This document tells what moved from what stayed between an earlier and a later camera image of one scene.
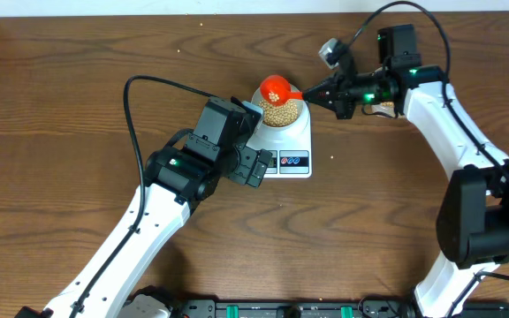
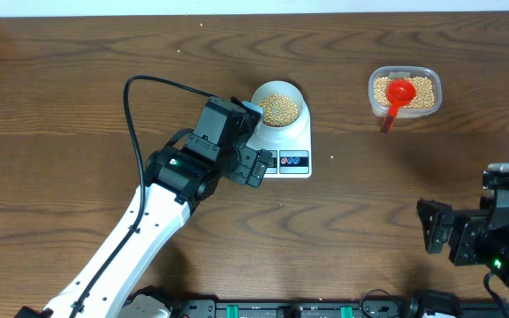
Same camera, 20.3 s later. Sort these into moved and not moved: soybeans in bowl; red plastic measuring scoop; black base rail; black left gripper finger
Moved: red plastic measuring scoop
Not moved: black base rail; black left gripper finger; soybeans in bowl
